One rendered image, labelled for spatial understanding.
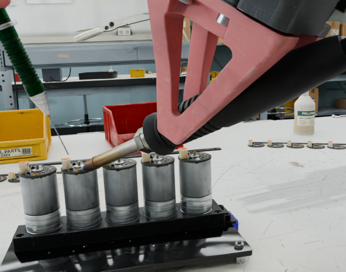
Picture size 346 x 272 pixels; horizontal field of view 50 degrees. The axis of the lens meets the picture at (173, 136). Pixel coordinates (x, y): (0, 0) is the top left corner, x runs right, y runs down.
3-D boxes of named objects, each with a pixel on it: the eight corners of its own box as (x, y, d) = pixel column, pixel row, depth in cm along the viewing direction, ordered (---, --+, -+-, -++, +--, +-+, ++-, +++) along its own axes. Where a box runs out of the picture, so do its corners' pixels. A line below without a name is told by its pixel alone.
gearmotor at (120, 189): (142, 232, 27) (137, 164, 26) (107, 237, 27) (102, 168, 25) (138, 219, 29) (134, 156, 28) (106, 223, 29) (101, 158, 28)
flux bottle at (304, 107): (305, 136, 61) (308, 74, 59) (289, 133, 64) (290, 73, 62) (318, 133, 63) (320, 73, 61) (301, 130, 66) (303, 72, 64)
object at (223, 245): (219, 219, 31) (218, 207, 31) (253, 265, 24) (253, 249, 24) (17, 245, 28) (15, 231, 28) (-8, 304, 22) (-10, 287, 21)
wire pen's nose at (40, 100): (37, 117, 24) (27, 96, 24) (54, 109, 25) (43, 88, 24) (41, 119, 23) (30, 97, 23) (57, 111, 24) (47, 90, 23)
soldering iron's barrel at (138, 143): (83, 180, 24) (154, 150, 21) (75, 158, 24) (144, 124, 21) (99, 174, 25) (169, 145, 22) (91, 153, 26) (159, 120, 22)
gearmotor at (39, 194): (61, 243, 26) (54, 172, 25) (24, 247, 25) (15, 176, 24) (64, 228, 28) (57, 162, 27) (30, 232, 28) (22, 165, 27)
